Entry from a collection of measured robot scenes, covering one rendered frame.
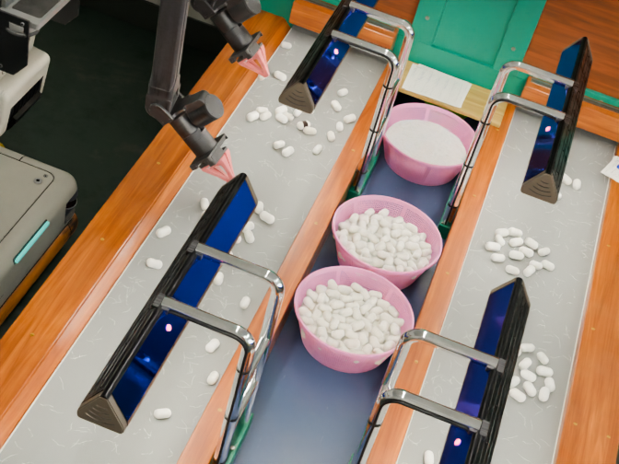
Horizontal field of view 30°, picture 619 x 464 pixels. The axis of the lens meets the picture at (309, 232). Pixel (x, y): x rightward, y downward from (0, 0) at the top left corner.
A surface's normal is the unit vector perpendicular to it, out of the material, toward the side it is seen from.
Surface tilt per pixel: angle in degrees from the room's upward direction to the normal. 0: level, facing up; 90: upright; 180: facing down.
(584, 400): 0
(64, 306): 0
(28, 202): 0
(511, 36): 90
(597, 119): 90
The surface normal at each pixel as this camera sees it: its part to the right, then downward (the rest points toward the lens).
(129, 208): 0.21, -0.73
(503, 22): -0.30, 0.59
